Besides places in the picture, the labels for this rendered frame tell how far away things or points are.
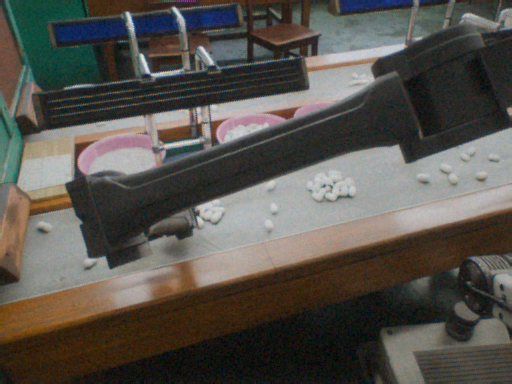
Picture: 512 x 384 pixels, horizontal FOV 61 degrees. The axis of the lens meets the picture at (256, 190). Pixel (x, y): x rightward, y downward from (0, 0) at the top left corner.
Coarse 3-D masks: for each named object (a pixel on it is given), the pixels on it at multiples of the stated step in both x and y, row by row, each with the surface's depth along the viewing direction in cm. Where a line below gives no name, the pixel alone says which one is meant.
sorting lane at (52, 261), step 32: (352, 160) 137; (384, 160) 136; (448, 160) 136; (480, 160) 136; (256, 192) 124; (288, 192) 124; (384, 192) 123; (416, 192) 123; (448, 192) 123; (32, 224) 115; (64, 224) 114; (224, 224) 113; (256, 224) 113; (288, 224) 113; (320, 224) 113; (32, 256) 105; (64, 256) 105; (160, 256) 104; (192, 256) 104; (32, 288) 97; (64, 288) 97
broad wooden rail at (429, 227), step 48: (480, 192) 118; (288, 240) 104; (336, 240) 104; (384, 240) 104; (432, 240) 109; (480, 240) 116; (96, 288) 93; (144, 288) 93; (192, 288) 93; (240, 288) 96; (288, 288) 102; (336, 288) 108; (384, 288) 115; (0, 336) 84; (48, 336) 86; (96, 336) 91; (144, 336) 96; (192, 336) 101
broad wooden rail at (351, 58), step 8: (376, 48) 212; (384, 48) 212; (392, 48) 212; (400, 48) 212; (320, 56) 205; (328, 56) 205; (336, 56) 205; (344, 56) 204; (352, 56) 204; (360, 56) 204; (368, 56) 204; (376, 56) 204; (312, 64) 197; (320, 64) 197; (328, 64) 197; (336, 64) 198; (344, 64) 200; (352, 64) 201; (360, 64) 202
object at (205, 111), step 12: (144, 60) 104; (204, 60) 103; (144, 72) 97; (216, 72) 100; (144, 84) 96; (204, 108) 122; (204, 120) 124; (156, 132) 122; (204, 132) 126; (156, 144) 123; (168, 144) 126; (180, 144) 126; (204, 144) 129; (156, 156) 126
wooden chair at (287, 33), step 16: (256, 0) 330; (288, 0) 344; (288, 16) 351; (256, 32) 336; (272, 32) 337; (288, 32) 337; (304, 32) 335; (320, 32) 332; (272, 48) 321; (288, 48) 323
